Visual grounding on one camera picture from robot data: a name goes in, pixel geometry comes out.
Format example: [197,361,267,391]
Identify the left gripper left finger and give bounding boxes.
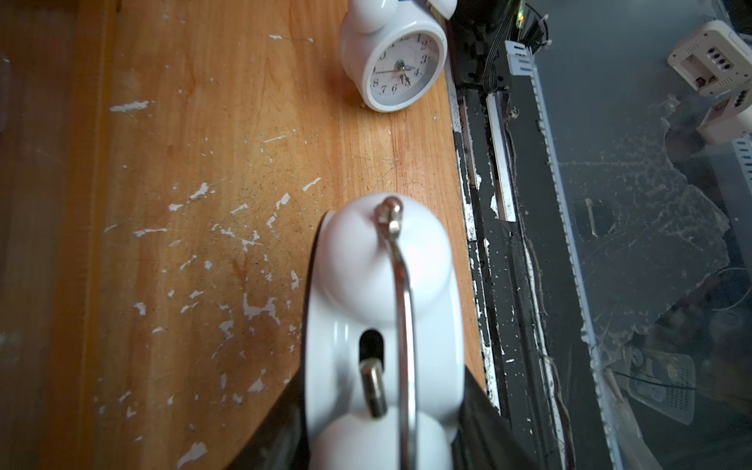
[226,369,311,469]

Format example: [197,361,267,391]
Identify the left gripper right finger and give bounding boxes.
[454,368,538,470]

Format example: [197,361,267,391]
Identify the white twin-bell clock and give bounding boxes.
[303,193,465,469]
[338,0,458,113]

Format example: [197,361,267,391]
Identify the wooden two-tier shelf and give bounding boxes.
[1,1,118,469]

